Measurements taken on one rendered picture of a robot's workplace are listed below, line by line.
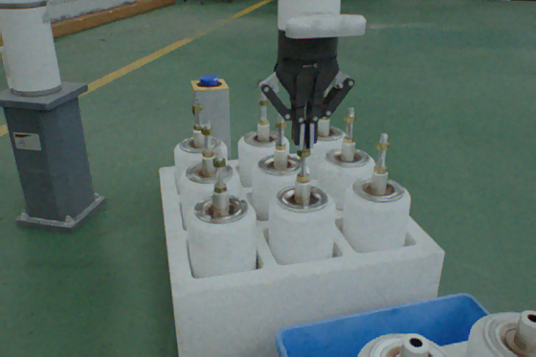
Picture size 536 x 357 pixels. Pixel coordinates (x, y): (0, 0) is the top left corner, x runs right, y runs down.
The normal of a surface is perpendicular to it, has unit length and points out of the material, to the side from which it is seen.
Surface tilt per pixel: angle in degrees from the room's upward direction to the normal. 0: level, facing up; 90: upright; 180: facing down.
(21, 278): 0
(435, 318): 88
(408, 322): 88
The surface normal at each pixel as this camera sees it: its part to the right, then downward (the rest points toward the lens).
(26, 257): 0.00, -0.91
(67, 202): 0.52, 0.36
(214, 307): 0.25, 0.40
